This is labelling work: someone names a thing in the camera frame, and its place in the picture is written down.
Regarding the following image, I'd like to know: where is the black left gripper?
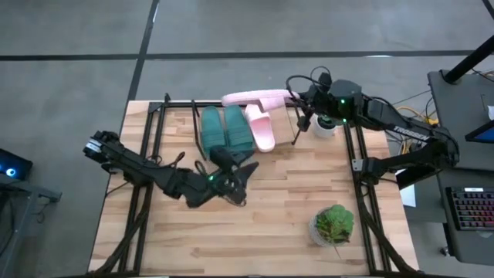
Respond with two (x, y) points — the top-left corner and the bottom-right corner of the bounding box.
(198, 150), (261, 209)

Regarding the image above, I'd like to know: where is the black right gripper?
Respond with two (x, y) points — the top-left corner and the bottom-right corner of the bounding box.
(286, 78), (364, 122)

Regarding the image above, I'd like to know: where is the pink rubber slide sandal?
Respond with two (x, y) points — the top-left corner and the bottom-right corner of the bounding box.
(221, 89), (301, 114)
(243, 103), (276, 154)

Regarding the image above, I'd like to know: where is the green rubber slide sandal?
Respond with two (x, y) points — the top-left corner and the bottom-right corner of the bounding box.
(200, 105), (228, 159)
(224, 104), (256, 154)

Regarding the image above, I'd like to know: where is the snake plant in white pot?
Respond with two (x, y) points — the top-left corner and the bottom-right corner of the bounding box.
(310, 113), (338, 140)

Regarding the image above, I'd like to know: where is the succulent in triangle-patterned pot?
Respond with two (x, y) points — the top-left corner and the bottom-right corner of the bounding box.
(307, 203), (356, 260)

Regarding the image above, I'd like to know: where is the white paper sheet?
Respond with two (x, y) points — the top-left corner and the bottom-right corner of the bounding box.
(398, 188), (417, 209)

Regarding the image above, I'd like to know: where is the grey desk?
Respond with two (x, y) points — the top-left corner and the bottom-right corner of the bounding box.
(435, 169), (494, 267)
(426, 69), (494, 171)

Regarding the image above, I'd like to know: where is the black slanted pole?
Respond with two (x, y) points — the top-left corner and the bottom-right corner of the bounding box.
(442, 33), (494, 85)

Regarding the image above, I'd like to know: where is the blue-screen laptop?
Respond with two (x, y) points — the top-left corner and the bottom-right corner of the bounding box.
(464, 119), (494, 144)

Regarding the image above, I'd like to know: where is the black computer keyboard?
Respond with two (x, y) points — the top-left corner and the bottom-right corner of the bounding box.
(445, 185), (494, 232)

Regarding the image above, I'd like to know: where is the grey equipment stand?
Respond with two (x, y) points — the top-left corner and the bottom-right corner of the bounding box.
(0, 173), (63, 271)

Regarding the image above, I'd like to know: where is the black box with blue light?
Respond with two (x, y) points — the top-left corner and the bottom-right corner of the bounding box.
(0, 147), (34, 181)

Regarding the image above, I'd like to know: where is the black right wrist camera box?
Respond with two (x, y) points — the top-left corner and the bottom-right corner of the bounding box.
(296, 109), (313, 133)

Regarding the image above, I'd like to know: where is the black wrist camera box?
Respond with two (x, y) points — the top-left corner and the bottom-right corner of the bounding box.
(296, 109), (313, 133)
(209, 146), (235, 173)

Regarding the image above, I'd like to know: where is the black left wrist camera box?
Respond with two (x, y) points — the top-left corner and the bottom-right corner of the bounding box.
(209, 146), (235, 173)

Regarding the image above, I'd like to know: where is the black aluminium table frame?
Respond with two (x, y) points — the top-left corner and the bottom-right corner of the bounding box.
(87, 91), (420, 278)

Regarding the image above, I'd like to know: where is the yellow cable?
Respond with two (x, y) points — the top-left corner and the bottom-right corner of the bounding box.
(396, 105), (440, 154)

